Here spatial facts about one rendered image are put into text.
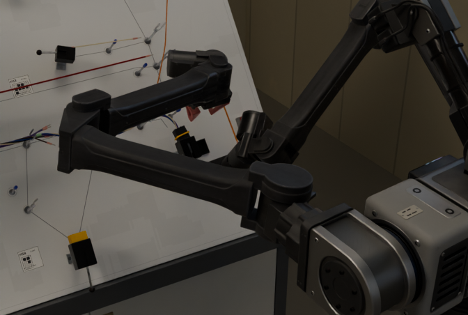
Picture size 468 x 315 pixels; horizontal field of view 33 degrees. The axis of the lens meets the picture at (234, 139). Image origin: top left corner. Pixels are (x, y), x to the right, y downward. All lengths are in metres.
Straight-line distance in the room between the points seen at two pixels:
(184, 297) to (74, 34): 0.75
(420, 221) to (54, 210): 1.10
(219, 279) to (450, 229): 1.19
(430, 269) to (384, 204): 0.11
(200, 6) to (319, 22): 1.94
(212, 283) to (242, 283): 0.10
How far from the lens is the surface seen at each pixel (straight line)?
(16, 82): 2.02
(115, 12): 2.13
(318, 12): 4.08
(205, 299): 2.21
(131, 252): 2.00
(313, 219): 1.10
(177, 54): 1.70
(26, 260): 1.95
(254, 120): 1.72
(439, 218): 1.10
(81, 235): 1.88
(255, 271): 2.24
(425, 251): 1.07
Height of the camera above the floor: 2.17
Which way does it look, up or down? 31 degrees down
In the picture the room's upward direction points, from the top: 1 degrees clockwise
